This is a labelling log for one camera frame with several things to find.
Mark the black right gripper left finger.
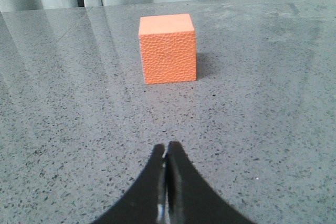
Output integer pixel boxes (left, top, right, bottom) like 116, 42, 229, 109
94, 144, 166, 223

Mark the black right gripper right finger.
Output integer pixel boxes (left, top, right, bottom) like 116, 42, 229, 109
165, 141, 252, 223

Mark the orange foam cube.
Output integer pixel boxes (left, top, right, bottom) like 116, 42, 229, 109
139, 14, 197, 84

